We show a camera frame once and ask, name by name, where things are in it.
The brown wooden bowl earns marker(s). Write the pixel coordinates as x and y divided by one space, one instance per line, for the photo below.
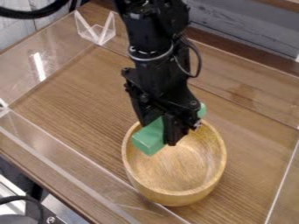
181 174

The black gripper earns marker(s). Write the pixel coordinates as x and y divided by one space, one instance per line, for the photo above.
157 83

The clear acrylic tray wall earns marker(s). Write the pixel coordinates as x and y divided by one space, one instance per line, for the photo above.
81 183

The clear acrylic corner bracket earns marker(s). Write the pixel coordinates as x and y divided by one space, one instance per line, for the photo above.
100 34

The green rectangular block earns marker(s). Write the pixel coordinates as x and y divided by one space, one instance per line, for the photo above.
149 137

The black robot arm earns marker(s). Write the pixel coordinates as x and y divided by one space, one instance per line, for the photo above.
156 25

